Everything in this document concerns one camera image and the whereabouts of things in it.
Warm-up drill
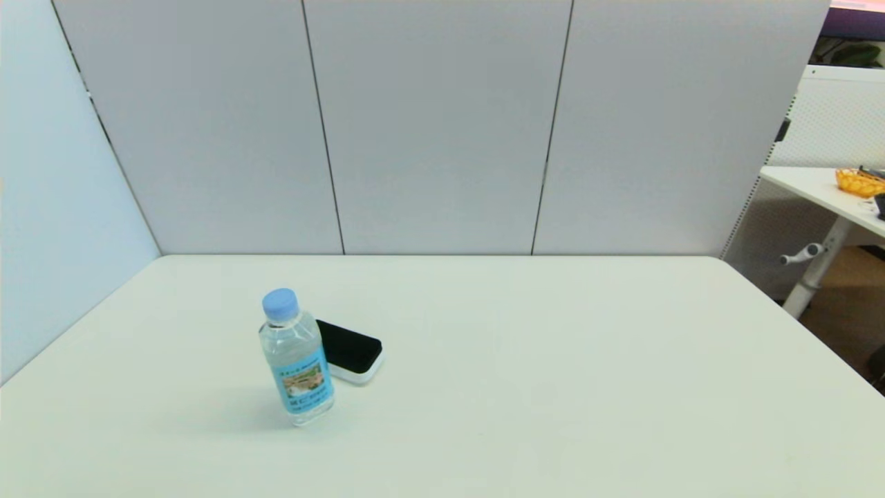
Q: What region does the orange basket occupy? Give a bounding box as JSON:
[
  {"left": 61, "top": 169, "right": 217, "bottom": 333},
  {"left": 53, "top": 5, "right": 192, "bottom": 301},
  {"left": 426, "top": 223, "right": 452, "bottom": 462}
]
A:
[{"left": 837, "top": 168, "right": 885, "bottom": 199}]

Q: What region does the white desk crank handle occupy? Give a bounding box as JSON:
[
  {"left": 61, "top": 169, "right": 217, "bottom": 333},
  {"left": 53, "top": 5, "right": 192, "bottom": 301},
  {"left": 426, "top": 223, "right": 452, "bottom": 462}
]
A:
[{"left": 780, "top": 242, "right": 827, "bottom": 266}]

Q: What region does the dark green plant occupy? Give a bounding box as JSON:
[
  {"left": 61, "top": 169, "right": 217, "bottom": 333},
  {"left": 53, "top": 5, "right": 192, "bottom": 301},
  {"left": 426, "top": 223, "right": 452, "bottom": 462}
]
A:
[{"left": 816, "top": 38, "right": 885, "bottom": 68}]

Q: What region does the black and white board eraser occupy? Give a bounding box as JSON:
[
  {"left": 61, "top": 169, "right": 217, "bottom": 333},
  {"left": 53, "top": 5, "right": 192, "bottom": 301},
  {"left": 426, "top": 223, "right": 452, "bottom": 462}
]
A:
[{"left": 315, "top": 319, "right": 385, "bottom": 386}]

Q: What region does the clear bottle with blue label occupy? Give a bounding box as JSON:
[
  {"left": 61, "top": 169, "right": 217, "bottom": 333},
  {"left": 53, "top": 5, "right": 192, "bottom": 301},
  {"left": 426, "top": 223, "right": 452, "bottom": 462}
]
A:
[{"left": 259, "top": 288, "right": 337, "bottom": 427}]

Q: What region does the white side desk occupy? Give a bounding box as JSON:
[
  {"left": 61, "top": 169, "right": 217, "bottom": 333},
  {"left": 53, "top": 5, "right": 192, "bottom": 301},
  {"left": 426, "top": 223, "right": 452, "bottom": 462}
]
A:
[{"left": 763, "top": 165, "right": 885, "bottom": 319}]

